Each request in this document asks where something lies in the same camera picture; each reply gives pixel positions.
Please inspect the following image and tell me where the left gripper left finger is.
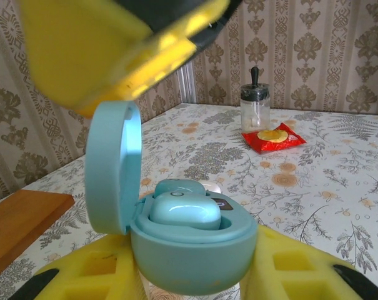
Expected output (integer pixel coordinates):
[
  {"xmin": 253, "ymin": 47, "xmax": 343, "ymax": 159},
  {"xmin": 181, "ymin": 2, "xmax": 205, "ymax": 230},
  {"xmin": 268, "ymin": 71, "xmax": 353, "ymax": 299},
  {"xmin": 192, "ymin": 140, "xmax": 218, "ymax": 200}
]
[{"xmin": 15, "ymin": 232, "xmax": 146, "ymax": 300}]

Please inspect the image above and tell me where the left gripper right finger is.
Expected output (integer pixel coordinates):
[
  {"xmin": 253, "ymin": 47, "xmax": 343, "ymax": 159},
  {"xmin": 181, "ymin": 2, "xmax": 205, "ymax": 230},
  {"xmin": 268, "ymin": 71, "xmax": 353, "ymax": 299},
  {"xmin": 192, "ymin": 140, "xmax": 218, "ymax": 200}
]
[{"xmin": 240, "ymin": 223, "xmax": 378, "ymax": 300}]

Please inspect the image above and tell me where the light blue earbud case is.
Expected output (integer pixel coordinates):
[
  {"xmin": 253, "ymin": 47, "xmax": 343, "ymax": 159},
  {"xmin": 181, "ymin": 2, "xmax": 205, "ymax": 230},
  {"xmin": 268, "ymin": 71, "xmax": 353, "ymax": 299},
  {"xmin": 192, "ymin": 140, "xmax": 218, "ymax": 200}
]
[{"xmin": 84, "ymin": 99, "xmax": 259, "ymax": 296}]

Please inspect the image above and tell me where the light blue wireless earbud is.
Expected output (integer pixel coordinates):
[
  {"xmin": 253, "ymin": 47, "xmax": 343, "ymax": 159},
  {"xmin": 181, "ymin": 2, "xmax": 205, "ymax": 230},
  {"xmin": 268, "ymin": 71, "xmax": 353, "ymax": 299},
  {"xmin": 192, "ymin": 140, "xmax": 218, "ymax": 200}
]
[{"xmin": 148, "ymin": 191, "xmax": 222, "ymax": 233}]

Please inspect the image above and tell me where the red snack packet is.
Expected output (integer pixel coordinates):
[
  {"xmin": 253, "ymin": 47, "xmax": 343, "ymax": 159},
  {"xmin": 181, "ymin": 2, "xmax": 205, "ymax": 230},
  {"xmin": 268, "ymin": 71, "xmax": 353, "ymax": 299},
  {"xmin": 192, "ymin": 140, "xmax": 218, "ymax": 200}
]
[{"xmin": 241, "ymin": 122, "xmax": 307, "ymax": 154}]

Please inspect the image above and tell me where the small black cup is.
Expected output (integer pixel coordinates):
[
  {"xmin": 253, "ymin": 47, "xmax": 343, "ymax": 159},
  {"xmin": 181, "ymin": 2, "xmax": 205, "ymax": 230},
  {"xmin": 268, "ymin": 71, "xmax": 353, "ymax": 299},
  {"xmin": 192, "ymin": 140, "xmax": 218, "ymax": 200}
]
[{"xmin": 240, "ymin": 66, "xmax": 271, "ymax": 134}]

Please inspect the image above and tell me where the gold wire rack wooden base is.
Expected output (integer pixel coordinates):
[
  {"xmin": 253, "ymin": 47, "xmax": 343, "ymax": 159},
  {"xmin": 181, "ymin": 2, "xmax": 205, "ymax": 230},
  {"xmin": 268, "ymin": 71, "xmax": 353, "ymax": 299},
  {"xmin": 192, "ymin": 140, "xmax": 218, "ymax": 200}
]
[{"xmin": 0, "ymin": 189, "xmax": 76, "ymax": 273}]

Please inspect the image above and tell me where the aluminium frame post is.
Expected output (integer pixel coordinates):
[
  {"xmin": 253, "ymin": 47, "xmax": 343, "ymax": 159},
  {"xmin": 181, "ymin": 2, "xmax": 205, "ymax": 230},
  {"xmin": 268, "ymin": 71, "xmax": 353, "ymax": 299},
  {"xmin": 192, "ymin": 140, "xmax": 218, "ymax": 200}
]
[{"xmin": 177, "ymin": 59, "xmax": 195, "ymax": 106}]

